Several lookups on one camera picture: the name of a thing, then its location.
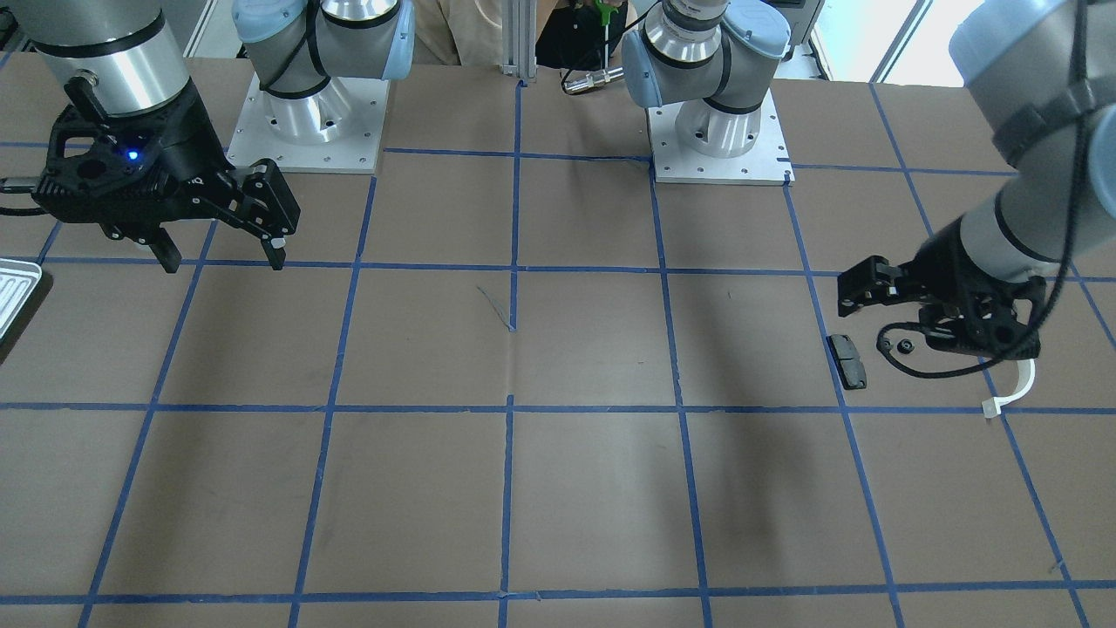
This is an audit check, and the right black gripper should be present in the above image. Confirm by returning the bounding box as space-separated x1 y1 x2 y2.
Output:
32 83 302 274

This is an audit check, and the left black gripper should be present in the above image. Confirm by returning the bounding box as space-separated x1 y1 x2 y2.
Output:
837 222 1047 360

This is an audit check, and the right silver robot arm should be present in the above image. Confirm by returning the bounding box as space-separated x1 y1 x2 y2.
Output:
3 1 416 273

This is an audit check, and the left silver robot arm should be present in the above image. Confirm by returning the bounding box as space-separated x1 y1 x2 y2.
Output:
820 1 1113 363

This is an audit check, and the silver metal tray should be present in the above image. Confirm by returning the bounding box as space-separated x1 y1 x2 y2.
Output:
1 258 44 339

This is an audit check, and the black brake pad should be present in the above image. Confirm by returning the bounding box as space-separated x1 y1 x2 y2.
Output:
827 334 868 392

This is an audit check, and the seated person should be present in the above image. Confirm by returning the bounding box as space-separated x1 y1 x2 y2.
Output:
410 0 642 71

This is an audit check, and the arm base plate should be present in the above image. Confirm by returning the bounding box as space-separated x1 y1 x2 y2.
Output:
647 91 796 186
227 77 393 175

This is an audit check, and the white curved plastic bracket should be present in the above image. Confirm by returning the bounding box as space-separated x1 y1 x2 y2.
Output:
982 358 1037 421

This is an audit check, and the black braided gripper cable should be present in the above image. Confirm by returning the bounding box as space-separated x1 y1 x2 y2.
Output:
874 0 1095 379

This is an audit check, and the aluminium frame post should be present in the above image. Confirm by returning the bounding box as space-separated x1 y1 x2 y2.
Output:
499 0 537 85

